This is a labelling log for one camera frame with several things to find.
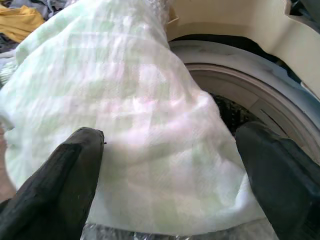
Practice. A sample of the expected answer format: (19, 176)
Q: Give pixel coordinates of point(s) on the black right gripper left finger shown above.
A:
(52, 185)

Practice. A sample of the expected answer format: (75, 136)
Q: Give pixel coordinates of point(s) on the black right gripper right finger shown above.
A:
(282, 180)

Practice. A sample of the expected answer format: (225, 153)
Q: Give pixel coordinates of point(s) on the pale green white towel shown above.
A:
(120, 105)

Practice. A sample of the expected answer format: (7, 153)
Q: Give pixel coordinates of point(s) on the cream front-load washing machine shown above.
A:
(252, 62)

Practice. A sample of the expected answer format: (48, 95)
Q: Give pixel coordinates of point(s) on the clear plastic laundry bag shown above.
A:
(120, 232)

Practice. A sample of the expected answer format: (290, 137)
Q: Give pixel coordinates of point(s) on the yellow garment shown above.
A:
(18, 21)

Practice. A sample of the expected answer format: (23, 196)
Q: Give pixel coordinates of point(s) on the grey garment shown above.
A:
(50, 6)

